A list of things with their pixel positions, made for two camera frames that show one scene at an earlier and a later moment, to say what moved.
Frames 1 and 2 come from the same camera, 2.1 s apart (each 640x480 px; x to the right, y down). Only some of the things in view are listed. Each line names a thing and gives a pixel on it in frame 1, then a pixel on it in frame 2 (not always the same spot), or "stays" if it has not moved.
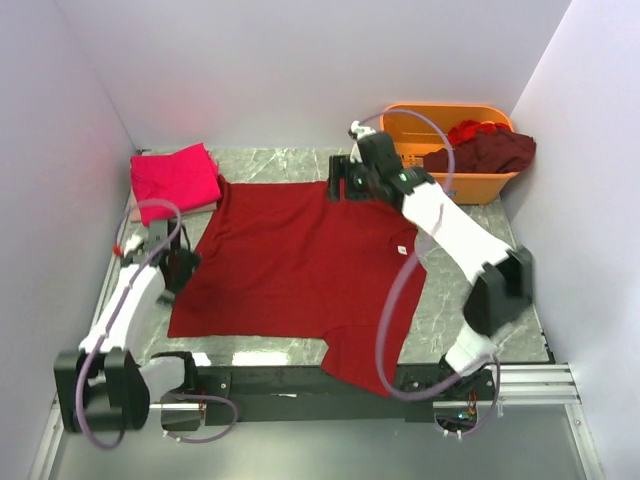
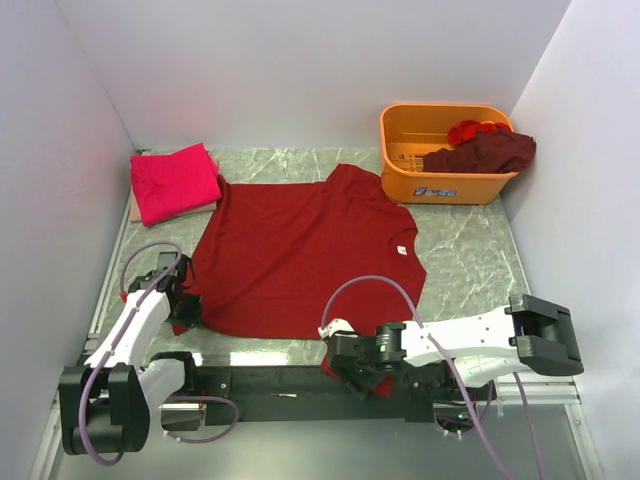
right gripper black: x=340 y=168 → x=357 y=383
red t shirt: x=277 y=259 stays
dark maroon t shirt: x=495 y=150 stays
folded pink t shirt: x=189 y=179 stays
